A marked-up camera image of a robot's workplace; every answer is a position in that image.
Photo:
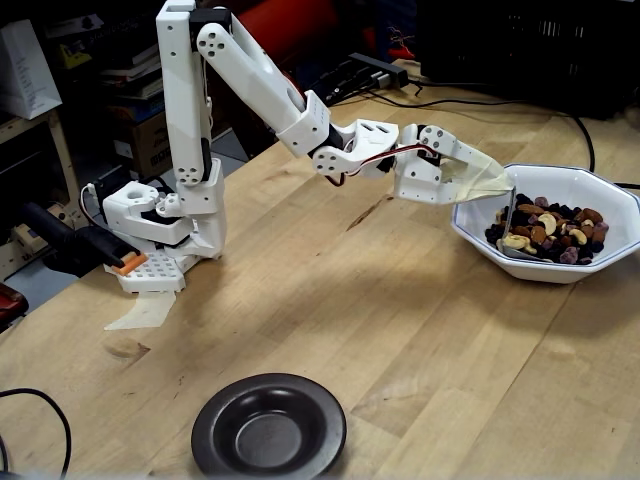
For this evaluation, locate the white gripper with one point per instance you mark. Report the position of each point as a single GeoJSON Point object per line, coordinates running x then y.
{"type": "Point", "coordinates": [419, 186]}

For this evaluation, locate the metal spoon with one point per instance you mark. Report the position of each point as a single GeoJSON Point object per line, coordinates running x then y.
{"type": "Point", "coordinates": [510, 210]}

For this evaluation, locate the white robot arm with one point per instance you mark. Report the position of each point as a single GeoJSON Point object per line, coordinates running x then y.
{"type": "Point", "coordinates": [180, 100]}

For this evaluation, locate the white octagonal bowl blue rim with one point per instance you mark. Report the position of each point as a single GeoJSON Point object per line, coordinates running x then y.
{"type": "Point", "coordinates": [540, 272]}

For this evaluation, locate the dark brown plate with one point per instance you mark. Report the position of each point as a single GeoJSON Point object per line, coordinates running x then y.
{"type": "Point", "coordinates": [270, 430]}

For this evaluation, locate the beige masking tape wrap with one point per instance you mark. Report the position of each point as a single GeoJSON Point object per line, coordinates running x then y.
{"type": "Point", "coordinates": [482, 182]}

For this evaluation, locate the black power strip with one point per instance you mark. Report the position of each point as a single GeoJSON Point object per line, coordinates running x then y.
{"type": "Point", "coordinates": [375, 67]}

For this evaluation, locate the nut and dried fruit mix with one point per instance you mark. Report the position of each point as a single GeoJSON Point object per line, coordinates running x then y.
{"type": "Point", "coordinates": [560, 230]}

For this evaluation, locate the large black case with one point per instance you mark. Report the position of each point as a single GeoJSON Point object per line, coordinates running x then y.
{"type": "Point", "coordinates": [525, 45]}

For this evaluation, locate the red chair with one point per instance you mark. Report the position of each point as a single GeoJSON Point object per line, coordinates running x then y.
{"type": "Point", "coordinates": [300, 30]}

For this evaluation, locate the printed cardboard box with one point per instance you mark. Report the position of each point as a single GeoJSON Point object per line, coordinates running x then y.
{"type": "Point", "coordinates": [145, 145]}

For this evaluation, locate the stack of books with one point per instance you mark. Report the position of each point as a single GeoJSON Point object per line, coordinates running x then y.
{"type": "Point", "coordinates": [130, 70]}

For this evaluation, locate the black clamp orange tip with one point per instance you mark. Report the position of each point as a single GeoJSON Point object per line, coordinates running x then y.
{"type": "Point", "coordinates": [70, 240]}

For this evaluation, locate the small yellow object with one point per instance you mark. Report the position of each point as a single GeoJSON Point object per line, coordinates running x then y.
{"type": "Point", "coordinates": [75, 55]}

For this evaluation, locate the white paper bag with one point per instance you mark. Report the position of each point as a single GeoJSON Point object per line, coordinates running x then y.
{"type": "Point", "coordinates": [25, 75]}

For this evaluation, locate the red brown seat edge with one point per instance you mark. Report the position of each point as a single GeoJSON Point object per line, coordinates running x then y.
{"type": "Point", "coordinates": [10, 302]}

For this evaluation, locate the wooden shelf frame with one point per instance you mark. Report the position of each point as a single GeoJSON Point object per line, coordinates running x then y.
{"type": "Point", "coordinates": [60, 150]}

